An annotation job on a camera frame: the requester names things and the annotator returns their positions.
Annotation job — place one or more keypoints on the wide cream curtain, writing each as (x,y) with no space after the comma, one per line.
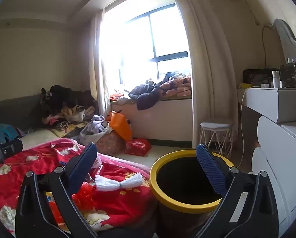
(207,67)

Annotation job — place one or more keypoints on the white charger plug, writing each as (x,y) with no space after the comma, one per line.
(264,86)

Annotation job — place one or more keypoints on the padded headboard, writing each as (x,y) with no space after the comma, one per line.
(14,109)

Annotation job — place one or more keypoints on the orange patterned quilt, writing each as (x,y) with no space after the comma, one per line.
(177,85)

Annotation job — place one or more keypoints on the red plastic bag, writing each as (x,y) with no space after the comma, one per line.
(138,146)

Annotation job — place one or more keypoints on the floral fabric basket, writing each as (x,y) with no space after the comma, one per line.
(108,142)

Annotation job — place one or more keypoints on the dressing table mirror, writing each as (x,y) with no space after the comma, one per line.
(287,39)

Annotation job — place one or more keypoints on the orange bag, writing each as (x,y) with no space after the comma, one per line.
(119,125)

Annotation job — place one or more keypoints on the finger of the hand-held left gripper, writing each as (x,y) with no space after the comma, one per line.
(4,152)

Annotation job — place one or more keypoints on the pile of clothes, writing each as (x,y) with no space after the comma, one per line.
(61,99)

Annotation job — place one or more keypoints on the white bottle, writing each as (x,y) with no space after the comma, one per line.
(276,79)

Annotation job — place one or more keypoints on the window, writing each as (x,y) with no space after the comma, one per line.
(143,42)

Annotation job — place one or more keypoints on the yellow-rimmed trash bin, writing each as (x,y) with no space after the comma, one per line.
(177,178)

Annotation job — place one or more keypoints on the red floral blanket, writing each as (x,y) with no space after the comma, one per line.
(51,153)

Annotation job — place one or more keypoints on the dark puffer jacket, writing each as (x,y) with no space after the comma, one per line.
(145,95)

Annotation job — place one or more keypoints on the beige bed sheet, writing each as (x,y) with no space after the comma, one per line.
(38,137)

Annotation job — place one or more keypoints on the teal striped cloth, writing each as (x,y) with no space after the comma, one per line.
(1,131)

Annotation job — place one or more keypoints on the lavender grey garment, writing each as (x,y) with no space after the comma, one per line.
(93,126)

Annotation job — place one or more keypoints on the white chest of drawers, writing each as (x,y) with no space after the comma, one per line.
(284,158)

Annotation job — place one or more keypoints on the black bag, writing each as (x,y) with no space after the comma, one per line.
(258,75)

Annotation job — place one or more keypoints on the narrow cream curtain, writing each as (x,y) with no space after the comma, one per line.
(98,67)

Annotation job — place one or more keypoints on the dark cosmetic case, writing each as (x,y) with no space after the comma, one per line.
(293,75)

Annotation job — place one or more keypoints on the red patterned cloth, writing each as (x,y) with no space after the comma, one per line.
(118,97)

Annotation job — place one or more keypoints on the white tassel cloth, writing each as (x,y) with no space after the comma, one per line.
(108,182)

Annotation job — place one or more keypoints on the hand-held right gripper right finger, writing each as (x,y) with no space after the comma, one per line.
(212,171)

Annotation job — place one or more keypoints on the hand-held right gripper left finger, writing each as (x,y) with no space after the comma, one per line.
(82,166)

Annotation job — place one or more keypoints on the white dressing table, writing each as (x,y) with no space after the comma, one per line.
(274,101)

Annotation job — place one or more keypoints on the yellow flat item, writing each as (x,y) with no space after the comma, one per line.
(244,85)

